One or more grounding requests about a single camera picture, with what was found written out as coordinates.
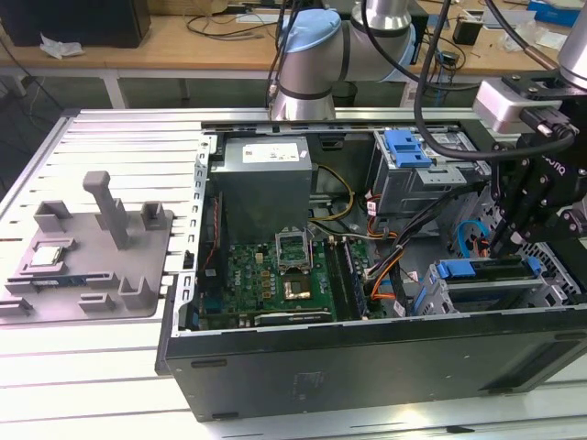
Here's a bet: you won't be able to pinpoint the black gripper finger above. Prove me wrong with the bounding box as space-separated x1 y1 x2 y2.
486 141 534 258
506 182 587 247

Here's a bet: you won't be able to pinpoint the blue data wire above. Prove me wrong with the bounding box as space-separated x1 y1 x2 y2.
457 219 482 261

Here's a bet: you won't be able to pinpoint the grey disk bay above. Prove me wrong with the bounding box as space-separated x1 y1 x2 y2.
412 256 581 317

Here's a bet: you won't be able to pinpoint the grey metal drive cage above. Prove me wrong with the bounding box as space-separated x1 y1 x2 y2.
370 129 494 220

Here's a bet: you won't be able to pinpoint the blue plastic drive latch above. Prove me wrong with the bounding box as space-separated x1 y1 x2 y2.
384 130 435 169

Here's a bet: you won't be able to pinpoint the clear plastic bags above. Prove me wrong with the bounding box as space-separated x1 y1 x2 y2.
499 27 528 51

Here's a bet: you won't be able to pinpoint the small black container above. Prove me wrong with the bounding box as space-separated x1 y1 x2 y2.
452 16 485 46

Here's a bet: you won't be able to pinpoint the black speaker box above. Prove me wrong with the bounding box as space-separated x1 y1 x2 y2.
410 13 430 65

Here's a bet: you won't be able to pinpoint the blue cardboard box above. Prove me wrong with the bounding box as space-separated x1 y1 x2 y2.
526 0 581 22

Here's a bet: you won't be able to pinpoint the installed RAM stick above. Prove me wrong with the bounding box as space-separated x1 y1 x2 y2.
342 237 371 320

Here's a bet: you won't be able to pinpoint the black bin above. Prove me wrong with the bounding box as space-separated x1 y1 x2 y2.
332 82 359 109

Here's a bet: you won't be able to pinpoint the black RAM slot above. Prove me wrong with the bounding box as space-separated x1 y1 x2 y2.
324 236 360 322

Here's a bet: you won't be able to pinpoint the metal socket cover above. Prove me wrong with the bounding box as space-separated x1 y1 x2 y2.
273 230 315 275

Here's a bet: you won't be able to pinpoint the black PC case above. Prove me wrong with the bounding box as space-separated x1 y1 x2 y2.
154 117 587 424

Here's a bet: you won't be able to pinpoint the CPU socket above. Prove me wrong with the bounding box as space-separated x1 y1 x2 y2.
282 273 318 302

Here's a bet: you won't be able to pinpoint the black graphics card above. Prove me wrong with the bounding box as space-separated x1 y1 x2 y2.
253 310 334 327

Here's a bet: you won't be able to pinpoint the grey power supply unit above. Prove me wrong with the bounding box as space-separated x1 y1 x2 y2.
208 136 316 247

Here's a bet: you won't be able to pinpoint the green motherboard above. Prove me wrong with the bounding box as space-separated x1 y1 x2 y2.
196 240 389 327

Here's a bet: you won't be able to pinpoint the white paper sheet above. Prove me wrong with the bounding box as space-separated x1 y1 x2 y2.
236 13 281 25

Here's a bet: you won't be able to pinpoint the wooden desk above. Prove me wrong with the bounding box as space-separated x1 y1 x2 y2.
0 0 587 79

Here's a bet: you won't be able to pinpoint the grey parts rack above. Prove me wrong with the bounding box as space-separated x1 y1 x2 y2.
0 170 176 325

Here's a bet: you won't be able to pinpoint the loose RAM stick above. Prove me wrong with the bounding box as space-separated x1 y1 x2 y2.
34 276 111 288

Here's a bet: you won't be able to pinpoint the silver CPU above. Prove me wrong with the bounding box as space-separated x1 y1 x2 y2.
28 245 65 267

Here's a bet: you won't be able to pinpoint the large black box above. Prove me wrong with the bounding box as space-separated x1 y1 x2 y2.
0 0 152 50

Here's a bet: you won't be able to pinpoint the white crumpled plastic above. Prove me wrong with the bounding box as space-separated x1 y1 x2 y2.
39 32 86 60

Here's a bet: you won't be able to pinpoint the black sleeved cable bundle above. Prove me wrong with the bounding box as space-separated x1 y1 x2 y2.
366 181 488 276

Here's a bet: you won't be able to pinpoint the silver camera box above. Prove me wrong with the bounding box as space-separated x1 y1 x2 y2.
471 72 587 138

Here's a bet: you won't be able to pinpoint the thick black arm hose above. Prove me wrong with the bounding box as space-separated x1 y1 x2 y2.
412 0 577 161

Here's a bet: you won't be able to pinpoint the black hose with copper end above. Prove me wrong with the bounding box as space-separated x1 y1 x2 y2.
484 0 563 70

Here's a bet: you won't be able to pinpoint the yellow power cable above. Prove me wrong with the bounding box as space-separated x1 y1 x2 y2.
307 163 355 225

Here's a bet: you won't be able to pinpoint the orange yellow wire bundle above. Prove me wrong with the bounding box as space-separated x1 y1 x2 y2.
366 251 407 304

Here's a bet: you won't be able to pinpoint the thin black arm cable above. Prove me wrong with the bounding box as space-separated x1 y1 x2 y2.
361 0 481 92

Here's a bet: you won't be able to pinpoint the black cable with metal fitting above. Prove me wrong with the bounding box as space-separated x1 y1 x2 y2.
267 0 302 109

